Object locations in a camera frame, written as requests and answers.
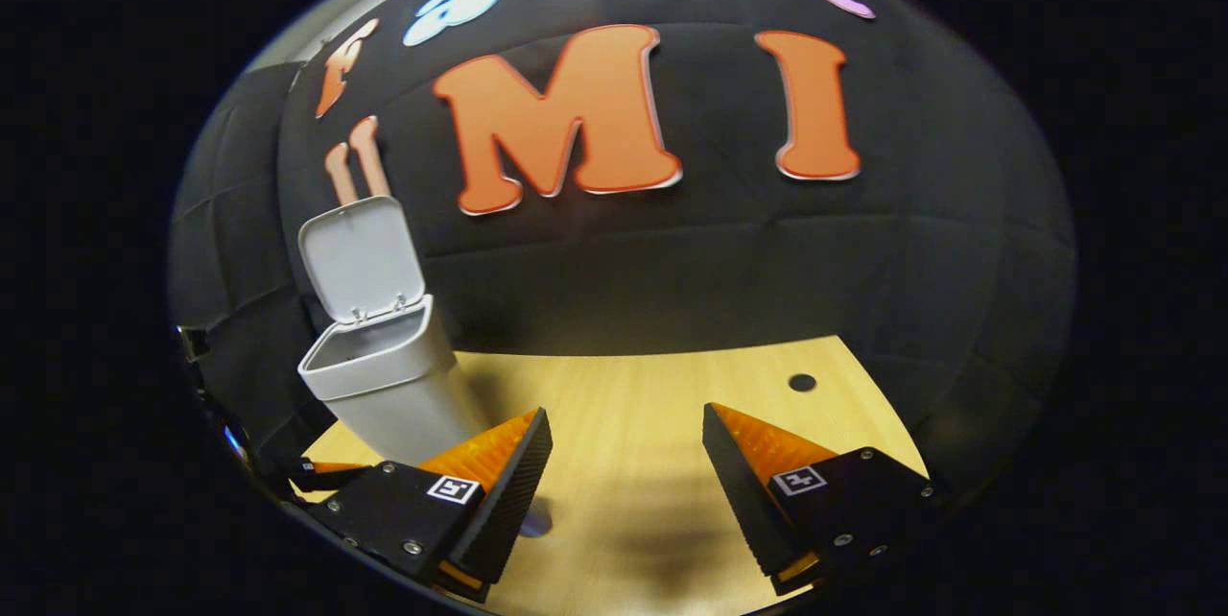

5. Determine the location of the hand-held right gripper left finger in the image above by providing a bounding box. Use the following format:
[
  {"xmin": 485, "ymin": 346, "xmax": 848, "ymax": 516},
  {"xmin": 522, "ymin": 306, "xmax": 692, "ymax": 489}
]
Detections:
[{"xmin": 309, "ymin": 408, "xmax": 555, "ymax": 604}]

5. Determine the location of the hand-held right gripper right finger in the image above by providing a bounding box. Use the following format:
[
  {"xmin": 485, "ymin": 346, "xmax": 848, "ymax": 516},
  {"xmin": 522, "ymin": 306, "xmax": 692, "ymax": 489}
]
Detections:
[{"xmin": 702, "ymin": 403, "xmax": 937, "ymax": 599}]

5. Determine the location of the white desktop garbage bin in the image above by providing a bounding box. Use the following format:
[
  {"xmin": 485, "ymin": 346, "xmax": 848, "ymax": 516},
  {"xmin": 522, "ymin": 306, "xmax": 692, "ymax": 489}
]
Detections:
[{"xmin": 297, "ymin": 196, "xmax": 491, "ymax": 469}]

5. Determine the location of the wooden desktop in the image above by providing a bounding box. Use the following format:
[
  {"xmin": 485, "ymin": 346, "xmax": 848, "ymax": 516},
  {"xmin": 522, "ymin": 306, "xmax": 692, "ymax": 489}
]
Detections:
[{"xmin": 297, "ymin": 335, "xmax": 932, "ymax": 616}]

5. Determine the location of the black backdrop cloth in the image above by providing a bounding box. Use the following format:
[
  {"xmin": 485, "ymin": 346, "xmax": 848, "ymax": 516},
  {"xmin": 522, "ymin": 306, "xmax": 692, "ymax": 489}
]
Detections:
[{"xmin": 168, "ymin": 0, "xmax": 1077, "ymax": 502}]

